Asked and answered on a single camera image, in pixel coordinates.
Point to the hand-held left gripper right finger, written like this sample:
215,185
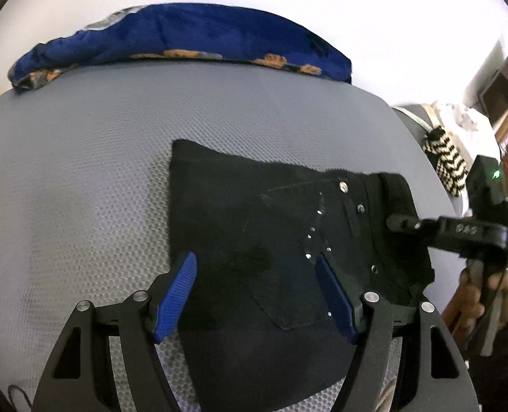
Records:
334,296

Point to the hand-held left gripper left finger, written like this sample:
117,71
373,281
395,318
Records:
176,294

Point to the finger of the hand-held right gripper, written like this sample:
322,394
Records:
408,223

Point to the black pants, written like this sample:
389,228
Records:
237,231

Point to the person's right hand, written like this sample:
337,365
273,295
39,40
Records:
462,309

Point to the black white zigzag cloth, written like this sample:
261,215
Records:
447,158

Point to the white patterned cloth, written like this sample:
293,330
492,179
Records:
464,124

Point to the brown wooden cabinet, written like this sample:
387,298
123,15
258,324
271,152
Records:
507,98

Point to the grey mesh mat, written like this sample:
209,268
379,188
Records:
86,180

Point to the blue floral blanket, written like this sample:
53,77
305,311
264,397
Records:
185,30

